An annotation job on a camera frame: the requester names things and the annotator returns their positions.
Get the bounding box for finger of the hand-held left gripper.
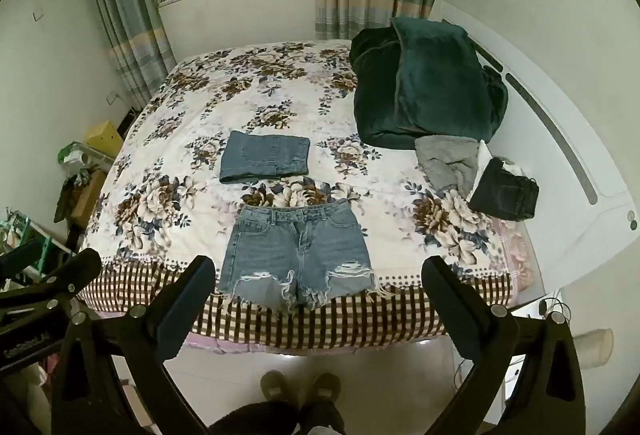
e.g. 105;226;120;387
0;247;103;318
0;240;45;273

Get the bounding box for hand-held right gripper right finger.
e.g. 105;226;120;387
421;257;587;435

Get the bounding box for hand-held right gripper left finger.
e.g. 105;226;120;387
50;255;217;435

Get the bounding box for ripped blue denim shorts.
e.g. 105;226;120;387
212;201;388;317

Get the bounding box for folded black pants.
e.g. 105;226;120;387
467;157;540;222

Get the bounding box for green metal rack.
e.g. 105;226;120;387
0;207;68;283

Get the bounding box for brown cardboard box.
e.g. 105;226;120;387
70;169;107;228

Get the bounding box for green and white packet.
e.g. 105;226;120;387
58;141;103;167

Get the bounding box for person's right shoe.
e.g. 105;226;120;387
311;372;342;403

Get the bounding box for yellow cardboard box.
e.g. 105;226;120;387
84;121;125;156

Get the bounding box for grey fleece cloth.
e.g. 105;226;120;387
414;135;481;198

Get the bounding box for white cylindrical container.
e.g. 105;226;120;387
572;328;614;369

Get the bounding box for white cloth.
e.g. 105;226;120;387
475;140;523;178

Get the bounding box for folded blue denim shorts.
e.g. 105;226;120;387
219;130;311;185

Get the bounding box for white bed headboard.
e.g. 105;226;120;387
430;0;640;296

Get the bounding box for floral bed blanket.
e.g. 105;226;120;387
75;40;533;351

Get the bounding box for dark green plush blanket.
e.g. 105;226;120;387
349;16;510;150

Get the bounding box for white cable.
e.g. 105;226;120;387
537;296;572;322

